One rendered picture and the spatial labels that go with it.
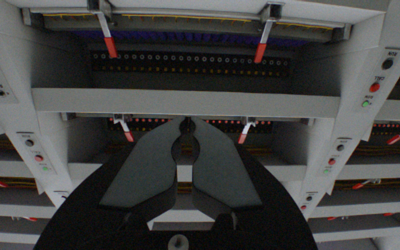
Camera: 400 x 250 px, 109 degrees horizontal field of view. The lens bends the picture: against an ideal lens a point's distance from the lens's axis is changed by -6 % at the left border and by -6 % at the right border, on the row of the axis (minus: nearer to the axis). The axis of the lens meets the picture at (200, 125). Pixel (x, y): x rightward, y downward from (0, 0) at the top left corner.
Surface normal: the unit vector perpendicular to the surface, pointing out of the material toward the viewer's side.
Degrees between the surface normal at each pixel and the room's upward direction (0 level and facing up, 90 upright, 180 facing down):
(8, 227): 164
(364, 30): 90
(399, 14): 90
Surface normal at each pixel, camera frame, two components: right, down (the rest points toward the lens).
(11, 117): 0.04, 0.50
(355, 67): -1.00, -0.02
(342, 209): 0.04, 0.24
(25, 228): 0.04, -0.97
